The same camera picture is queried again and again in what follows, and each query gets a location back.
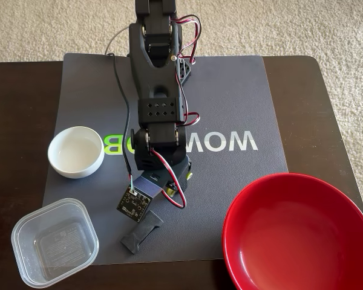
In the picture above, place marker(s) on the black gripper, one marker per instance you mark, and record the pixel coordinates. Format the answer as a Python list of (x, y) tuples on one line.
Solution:
[(143, 234)]

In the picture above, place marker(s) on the yellow-green clothespin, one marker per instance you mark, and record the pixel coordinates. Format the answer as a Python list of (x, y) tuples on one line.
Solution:
[(188, 175)]

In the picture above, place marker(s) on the black plastic part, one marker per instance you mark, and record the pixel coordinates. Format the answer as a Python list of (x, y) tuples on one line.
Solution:
[(142, 234)]

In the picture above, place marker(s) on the small white bowl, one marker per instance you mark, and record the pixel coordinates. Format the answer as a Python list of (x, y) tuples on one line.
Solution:
[(75, 151)]

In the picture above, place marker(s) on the clear plastic square container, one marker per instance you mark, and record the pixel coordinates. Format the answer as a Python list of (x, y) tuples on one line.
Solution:
[(54, 241)]

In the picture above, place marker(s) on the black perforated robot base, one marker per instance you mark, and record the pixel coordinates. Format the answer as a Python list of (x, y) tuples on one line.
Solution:
[(184, 71)]

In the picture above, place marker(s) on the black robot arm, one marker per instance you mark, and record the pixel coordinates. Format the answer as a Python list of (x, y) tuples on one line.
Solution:
[(157, 75)]

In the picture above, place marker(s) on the large red bowl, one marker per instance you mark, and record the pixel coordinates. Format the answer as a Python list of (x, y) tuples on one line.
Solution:
[(290, 235)]

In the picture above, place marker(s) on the grey WOWROBO mat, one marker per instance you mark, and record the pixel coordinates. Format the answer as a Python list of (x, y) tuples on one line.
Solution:
[(230, 99)]

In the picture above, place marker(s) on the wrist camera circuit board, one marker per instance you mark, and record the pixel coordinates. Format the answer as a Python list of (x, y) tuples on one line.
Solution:
[(133, 204)]

